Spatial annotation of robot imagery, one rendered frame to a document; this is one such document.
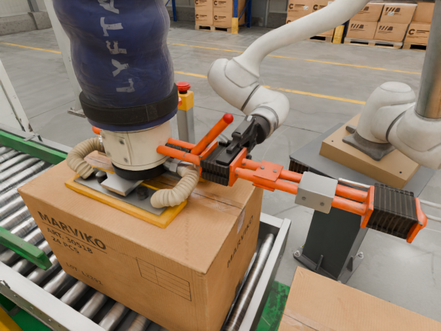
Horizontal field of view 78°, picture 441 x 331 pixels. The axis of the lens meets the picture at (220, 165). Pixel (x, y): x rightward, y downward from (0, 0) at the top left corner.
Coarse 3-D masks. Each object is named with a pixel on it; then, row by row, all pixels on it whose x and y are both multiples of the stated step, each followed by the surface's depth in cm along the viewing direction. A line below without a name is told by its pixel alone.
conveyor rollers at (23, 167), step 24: (0, 144) 173; (0, 168) 152; (24, 168) 155; (48, 168) 150; (0, 192) 138; (0, 216) 124; (24, 216) 125; (264, 240) 111; (24, 264) 102; (264, 264) 102; (48, 288) 94; (72, 288) 94; (96, 312) 90; (120, 312) 88; (240, 312) 87
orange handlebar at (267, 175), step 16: (96, 128) 75; (176, 144) 69; (192, 144) 68; (192, 160) 64; (240, 176) 59; (256, 176) 57; (272, 176) 57; (288, 176) 59; (288, 192) 56; (336, 192) 55; (352, 192) 54; (352, 208) 51
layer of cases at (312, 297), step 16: (304, 272) 99; (304, 288) 94; (320, 288) 94; (336, 288) 94; (352, 288) 94; (288, 304) 90; (304, 304) 90; (320, 304) 90; (336, 304) 90; (352, 304) 90; (368, 304) 90; (384, 304) 90; (288, 320) 86; (304, 320) 86; (320, 320) 86; (336, 320) 86; (352, 320) 86; (368, 320) 86; (384, 320) 86; (400, 320) 86; (416, 320) 86; (432, 320) 86
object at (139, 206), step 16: (96, 176) 72; (80, 192) 73; (96, 192) 71; (112, 192) 70; (144, 192) 67; (128, 208) 67; (144, 208) 66; (160, 208) 66; (176, 208) 67; (160, 224) 63
